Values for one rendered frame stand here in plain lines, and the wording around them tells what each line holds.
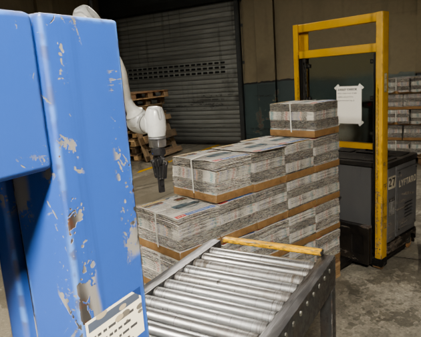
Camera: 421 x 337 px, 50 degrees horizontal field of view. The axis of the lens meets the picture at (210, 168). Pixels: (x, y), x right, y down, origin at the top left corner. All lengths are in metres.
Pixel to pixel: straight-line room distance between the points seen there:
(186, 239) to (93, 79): 2.00
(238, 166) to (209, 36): 7.72
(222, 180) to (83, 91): 2.14
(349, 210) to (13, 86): 3.60
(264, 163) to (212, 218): 0.49
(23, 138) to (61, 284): 0.11
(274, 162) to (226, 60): 7.28
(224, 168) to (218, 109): 7.66
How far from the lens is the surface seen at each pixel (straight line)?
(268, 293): 1.55
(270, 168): 2.69
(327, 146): 3.15
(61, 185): 0.31
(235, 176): 2.50
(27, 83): 0.30
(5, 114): 0.29
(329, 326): 1.90
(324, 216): 3.21
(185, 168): 2.57
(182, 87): 10.47
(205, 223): 2.37
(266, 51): 9.47
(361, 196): 3.72
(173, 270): 1.74
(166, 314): 1.46
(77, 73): 0.32
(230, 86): 9.86
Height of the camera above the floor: 1.50
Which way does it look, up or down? 11 degrees down
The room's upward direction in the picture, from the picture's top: 4 degrees counter-clockwise
